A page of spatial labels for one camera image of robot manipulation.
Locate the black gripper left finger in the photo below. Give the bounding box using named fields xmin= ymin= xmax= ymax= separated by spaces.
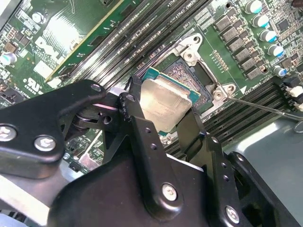
xmin=0 ymin=76 xmax=185 ymax=222

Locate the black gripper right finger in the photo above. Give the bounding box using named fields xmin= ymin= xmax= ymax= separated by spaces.
xmin=178 ymin=110 xmax=303 ymax=227

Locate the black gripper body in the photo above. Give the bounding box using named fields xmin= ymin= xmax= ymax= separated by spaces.
xmin=47 ymin=152 xmax=225 ymax=227

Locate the wire locking lever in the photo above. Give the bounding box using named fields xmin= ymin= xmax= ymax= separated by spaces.
xmin=223 ymin=94 xmax=303 ymax=122

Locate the silver CPU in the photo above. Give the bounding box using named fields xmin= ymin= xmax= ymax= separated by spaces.
xmin=138 ymin=67 xmax=202 ymax=139

